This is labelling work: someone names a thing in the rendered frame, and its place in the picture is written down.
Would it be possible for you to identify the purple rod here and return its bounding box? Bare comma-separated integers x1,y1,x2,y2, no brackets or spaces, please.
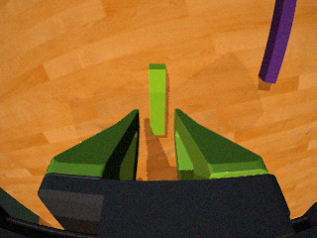
259,0,297,84

